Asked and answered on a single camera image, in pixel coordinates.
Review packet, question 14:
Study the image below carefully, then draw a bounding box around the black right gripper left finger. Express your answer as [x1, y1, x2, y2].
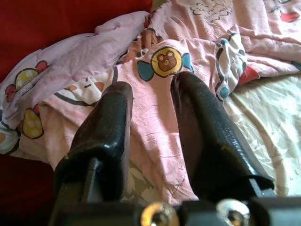
[48, 81, 134, 208]

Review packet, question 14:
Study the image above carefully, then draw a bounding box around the bed with beige floral sheet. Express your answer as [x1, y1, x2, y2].
[122, 73, 301, 208]

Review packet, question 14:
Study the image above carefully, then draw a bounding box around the pink cartoon print blanket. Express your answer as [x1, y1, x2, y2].
[0, 0, 301, 207]

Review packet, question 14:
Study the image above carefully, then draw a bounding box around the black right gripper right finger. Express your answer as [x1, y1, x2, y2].
[170, 71, 276, 203]

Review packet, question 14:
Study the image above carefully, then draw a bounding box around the red fabric cushion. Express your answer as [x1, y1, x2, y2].
[0, 0, 153, 226]

